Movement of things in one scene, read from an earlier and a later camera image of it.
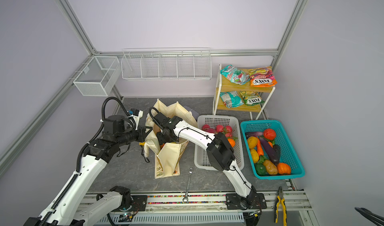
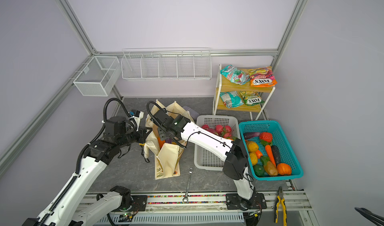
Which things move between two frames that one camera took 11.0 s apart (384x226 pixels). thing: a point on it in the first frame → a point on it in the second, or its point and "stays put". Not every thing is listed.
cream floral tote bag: [168, 157] stays put
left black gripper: [143, 133] stays put
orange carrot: [260, 151] → [270, 154]
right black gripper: [161, 140] stays put
